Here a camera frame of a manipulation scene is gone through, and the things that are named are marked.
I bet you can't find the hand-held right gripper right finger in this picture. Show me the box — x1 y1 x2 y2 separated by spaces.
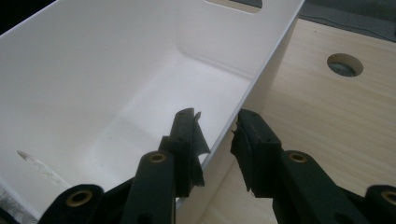
230 108 372 224

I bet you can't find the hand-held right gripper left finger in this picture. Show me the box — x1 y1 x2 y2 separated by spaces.
120 107 212 224

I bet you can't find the white plastic storage bin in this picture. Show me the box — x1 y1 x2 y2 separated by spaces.
0 0 306 224

